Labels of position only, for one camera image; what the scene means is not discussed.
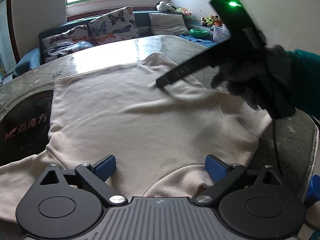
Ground panda plush toy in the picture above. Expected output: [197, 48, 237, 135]
[156, 1, 176, 12]

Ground black round induction cooktop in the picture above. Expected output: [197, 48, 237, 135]
[0, 90, 53, 166]

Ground green bowl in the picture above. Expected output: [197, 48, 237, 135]
[190, 29, 209, 38]

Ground black gloved right hand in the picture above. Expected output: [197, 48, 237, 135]
[211, 45, 302, 120]

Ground blue sofa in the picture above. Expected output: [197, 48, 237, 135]
[12, 6, 217, 78]

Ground butterfly pillow lying flat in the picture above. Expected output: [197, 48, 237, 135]
[41, 25, 94, 63]

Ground grey plain cushion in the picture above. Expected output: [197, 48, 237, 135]
[149, 13, 190, 36]

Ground butterfly pillow upright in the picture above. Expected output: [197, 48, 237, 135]
[88, 5, 140, 45]

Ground colourful plush toys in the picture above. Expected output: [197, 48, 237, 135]
[200, 15, 223, 28]

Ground clear plastic storage box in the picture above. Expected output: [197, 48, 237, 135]
[212, 24, 231, 43]

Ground cream beige sweatshirt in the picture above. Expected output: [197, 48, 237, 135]
[1, 53, 272, 222]

